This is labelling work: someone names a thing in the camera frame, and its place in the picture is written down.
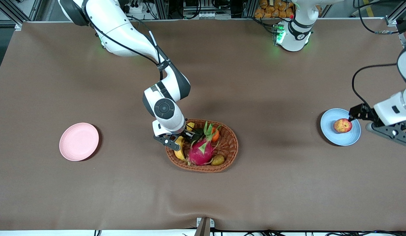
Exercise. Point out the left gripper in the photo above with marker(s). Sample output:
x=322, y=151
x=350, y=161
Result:
x=362, y=110

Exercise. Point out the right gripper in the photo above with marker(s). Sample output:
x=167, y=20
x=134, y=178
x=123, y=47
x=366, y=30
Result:
x=187, y=132

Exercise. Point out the yellow banana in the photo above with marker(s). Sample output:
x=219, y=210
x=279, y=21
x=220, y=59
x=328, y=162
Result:
x=180, y=152

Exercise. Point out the red and yellow apple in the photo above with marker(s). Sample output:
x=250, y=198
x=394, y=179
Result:
x=342, y=126

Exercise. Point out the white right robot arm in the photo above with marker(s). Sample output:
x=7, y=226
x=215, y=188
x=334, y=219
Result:
x=124, y=29

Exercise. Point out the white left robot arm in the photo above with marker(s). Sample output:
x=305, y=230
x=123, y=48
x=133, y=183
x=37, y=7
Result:
x=298, y=36

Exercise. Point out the dark green round fruit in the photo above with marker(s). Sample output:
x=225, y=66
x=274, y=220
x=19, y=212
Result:
x=197, y=133

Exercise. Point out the magenta dragon fruit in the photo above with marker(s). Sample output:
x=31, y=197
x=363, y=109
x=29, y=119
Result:
x=201, y=152

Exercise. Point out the small orange fruit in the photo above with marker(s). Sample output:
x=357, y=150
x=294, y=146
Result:
x=215, y=135

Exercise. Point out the light blue round plate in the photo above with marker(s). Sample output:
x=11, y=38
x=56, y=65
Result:
x=340, y=139

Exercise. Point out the yellow-green fuzzy pear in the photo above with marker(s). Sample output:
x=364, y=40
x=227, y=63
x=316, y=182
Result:
x=218, y=160

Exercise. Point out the brown wicker basket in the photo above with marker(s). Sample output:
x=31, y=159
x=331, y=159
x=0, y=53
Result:
x=227, y=144

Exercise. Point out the pink round plate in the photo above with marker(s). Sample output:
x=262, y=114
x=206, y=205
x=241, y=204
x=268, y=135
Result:
x=79, y=142

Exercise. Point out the brown table cloth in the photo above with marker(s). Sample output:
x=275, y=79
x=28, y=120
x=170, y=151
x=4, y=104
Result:
x=91, y=196

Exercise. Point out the green-lit circuit board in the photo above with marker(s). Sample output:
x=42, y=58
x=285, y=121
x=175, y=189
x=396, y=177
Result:
x=277, y=34

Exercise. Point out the white power strip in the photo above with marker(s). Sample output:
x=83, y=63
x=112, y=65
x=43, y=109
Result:
x=139, y=8

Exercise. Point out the pile of yellow bread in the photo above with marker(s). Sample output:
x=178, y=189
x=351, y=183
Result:
x=271, y=9

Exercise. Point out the aluminium frame profile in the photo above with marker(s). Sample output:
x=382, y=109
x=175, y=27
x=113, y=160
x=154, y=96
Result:
x=392, y=19
x=162, y=9

